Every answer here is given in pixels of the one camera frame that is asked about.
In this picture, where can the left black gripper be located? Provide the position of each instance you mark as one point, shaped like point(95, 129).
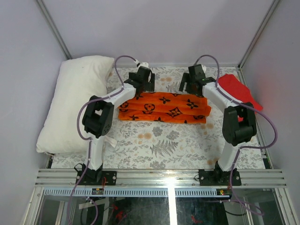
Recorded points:
point(149, 85)

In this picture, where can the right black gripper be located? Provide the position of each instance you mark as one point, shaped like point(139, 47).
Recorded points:
point(184, 80)

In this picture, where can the orange patterned pillowcase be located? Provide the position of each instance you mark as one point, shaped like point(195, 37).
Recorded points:
point(166, 107)

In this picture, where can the white pillow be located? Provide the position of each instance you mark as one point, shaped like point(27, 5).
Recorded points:
point(78, 80)

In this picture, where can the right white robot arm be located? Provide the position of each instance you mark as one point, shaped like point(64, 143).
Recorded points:
point(239, 124)

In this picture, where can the red folded cloth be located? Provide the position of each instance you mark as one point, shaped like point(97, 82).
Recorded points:
point(232, 88)

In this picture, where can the floral table mat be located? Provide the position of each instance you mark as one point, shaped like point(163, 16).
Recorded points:
point(160, 145)

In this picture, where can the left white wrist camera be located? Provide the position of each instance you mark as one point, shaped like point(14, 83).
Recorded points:
point(142, 64)

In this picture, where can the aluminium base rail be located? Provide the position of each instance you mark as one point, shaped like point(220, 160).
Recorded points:
point(128, 183)

